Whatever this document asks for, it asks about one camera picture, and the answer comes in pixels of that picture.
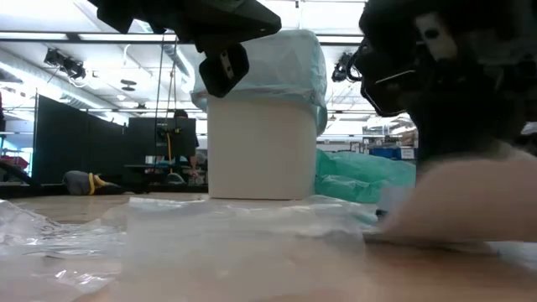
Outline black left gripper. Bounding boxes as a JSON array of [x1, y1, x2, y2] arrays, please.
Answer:
[[144, 0, 283, 54]]

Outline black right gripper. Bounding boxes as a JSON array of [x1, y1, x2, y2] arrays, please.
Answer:
[[401, 62, 526, 163]]

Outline light blue trash bag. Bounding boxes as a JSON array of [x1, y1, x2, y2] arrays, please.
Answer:
[[190, 29, 328, 136]]

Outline torn white paper piece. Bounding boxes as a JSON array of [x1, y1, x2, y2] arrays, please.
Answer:
[[376, 142, 537, 245]]

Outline teal green trash bag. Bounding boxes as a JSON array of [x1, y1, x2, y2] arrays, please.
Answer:
[[315, 148, 417, 205]]

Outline white plastic trash bin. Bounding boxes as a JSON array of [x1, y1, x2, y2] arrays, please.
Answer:
[[206, 94, 319, 200]]

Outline clear plastic wrap with print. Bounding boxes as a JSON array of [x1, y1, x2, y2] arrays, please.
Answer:
[[0, 198, 128, 291]]

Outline blue storage bins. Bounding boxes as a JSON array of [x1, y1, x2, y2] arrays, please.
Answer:
[[368, 145, 417, 161]]

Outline person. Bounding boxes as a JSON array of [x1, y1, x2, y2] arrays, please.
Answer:
[[172, 108, 201, 178]]

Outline black monitor screen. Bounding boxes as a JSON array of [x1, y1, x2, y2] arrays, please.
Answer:
[[127, 117, 197, 169]]

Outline black partition panel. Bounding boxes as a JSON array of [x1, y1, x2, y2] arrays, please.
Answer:
[[32, 92, 128, 185]]

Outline black yellow work glove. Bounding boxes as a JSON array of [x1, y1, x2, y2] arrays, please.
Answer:
[[62, 169, 123, 196]]

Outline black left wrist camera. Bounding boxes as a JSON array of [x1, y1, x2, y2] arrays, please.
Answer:
[[198, 42, 250, 99]]

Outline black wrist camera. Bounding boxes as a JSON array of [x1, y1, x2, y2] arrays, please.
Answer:
[[354, 36, 421, 119], [198, 42, 250, 99]]

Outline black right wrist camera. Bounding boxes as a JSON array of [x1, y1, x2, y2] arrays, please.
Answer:
[[354, 36, 421, 119]]

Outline black ceiling camera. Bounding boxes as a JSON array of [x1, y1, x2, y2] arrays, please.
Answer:
[[43, 47, 87, 81], [331, 51, 357, 84]]

